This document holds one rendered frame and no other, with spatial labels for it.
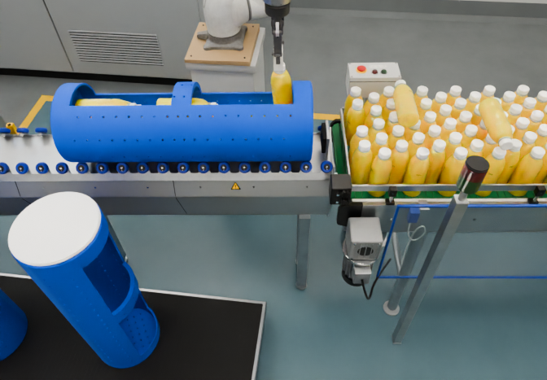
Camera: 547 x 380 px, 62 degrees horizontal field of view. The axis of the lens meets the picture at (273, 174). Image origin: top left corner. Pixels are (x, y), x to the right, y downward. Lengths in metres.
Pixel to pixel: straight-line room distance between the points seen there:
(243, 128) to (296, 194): 0.37
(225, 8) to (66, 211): 1.04
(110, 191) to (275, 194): 0.63
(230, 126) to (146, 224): 1.40
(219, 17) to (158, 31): 1.39
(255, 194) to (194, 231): 1.03
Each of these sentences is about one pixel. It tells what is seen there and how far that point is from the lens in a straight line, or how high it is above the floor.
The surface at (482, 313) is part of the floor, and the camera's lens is 2.60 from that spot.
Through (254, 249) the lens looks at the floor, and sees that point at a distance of 2.59.
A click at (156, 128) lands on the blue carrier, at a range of 1.56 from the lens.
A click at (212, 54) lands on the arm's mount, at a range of 2.13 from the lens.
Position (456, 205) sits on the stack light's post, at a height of 1.09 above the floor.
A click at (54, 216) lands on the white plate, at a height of 1.04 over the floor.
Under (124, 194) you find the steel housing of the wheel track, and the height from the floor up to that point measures 0.85.
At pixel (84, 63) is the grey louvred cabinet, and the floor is 0.19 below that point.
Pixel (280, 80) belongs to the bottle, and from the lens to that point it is 1.56.
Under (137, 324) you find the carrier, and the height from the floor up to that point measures 0.16.
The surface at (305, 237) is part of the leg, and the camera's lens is 2.05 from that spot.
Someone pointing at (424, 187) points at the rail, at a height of 0.97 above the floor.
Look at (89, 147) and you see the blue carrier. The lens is 1.67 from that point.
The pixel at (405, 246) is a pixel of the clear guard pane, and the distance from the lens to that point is 1.84.
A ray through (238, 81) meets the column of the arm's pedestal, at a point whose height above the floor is 0.90.
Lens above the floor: 2.20
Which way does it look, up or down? 49 degrees down
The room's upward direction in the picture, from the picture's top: 2 degrees counter-clockwise
